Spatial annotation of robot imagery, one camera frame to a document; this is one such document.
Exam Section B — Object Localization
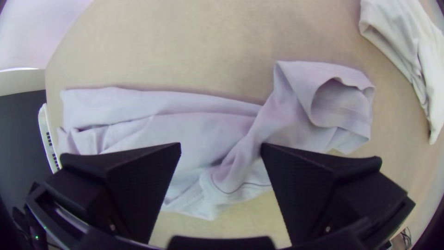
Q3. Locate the grey t-shirt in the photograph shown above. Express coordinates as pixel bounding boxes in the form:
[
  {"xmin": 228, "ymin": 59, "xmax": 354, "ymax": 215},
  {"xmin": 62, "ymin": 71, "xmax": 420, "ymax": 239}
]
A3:
[{"xmin": 56, "ymin": 61, "xmax": 376, "ymax": 221}]

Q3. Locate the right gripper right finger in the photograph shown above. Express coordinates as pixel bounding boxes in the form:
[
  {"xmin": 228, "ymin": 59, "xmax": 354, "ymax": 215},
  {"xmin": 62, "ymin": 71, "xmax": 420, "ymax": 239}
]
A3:
[{"xmin": 260, "ymin": 143, "xmax": 416, "ymax": 245}]

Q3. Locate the cream t-shirt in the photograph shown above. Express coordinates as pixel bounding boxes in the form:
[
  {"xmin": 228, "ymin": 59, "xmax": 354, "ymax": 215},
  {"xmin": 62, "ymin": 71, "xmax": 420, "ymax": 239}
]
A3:
[{"xmin": 358, "ymin": 0, "xmax": 444, "ymax": 145}]

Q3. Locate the white laundry basket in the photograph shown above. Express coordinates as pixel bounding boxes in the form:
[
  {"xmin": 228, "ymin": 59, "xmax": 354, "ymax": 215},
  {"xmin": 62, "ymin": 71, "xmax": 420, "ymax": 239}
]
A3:
[{"xmin": 0, "ymin": 68, "xmax": 62, "ymax": 174}]

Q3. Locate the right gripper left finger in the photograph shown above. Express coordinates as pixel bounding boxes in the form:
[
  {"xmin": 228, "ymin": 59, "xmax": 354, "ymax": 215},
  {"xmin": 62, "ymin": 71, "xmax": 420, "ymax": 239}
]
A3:
[{"xmin": 25, "ymin": 142, "xmax": 182, "ymax": 244}]

